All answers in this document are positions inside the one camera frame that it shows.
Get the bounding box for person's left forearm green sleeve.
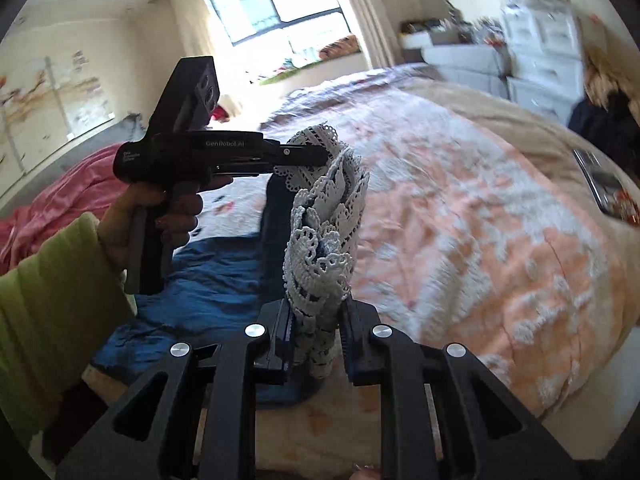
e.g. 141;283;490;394
0;212;139;443

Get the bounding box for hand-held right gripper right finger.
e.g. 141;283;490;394
340;300;583;480

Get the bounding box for pink blanket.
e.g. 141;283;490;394
0;142;147;277

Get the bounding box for cream curtain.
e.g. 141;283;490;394
332;0;402;69

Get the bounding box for grey headboard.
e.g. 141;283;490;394
0;114;151;217

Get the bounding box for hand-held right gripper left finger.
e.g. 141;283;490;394
55;300;297;480

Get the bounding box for grey white vanity desk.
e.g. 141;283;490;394
400;42;511;97

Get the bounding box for peach floral bedspread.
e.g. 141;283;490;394
30;62;640;466

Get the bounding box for person's left hand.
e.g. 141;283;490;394
96;175;234;272

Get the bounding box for cloud shaped mirror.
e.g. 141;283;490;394
417;0;457;27

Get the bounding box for yellow knitted cloth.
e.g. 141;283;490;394
582;40;632;107

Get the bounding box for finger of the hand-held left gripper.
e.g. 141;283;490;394
271;142;344;168

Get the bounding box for glossy magazine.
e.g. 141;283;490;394
572;149;627;217

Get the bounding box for white drawer cabinet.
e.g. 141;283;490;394
500;0;587;117

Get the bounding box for blossom branch wall painting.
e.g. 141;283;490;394
0;50;117;183

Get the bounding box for sheer white curtain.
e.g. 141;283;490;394
170;0;237;111

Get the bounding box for folded patterned blanket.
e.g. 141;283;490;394
319;35;362;59

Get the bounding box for dark framed window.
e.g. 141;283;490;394
205;0;347;57

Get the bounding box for blue pants with white lace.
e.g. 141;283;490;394
92;124;372;407

